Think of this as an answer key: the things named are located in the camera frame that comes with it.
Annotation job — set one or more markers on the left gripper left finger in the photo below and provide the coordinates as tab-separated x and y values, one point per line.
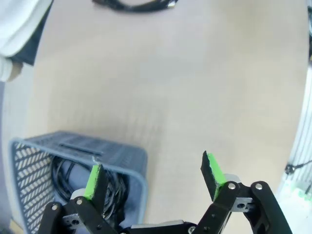
97	190

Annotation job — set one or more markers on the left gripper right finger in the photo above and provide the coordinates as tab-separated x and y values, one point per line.
214	175

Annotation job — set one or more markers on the person right hand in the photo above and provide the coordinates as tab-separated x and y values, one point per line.
15	72

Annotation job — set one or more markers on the blue-grey perforated plastic basket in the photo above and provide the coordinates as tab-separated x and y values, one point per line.
80	146

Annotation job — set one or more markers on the green lit electronics unit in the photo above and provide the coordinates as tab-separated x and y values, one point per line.
302	192

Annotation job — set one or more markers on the person body white sweatshirt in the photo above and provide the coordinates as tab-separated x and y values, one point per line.
31	48

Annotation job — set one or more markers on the slotted aluminium base plate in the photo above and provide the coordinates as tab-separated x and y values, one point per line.
302	122

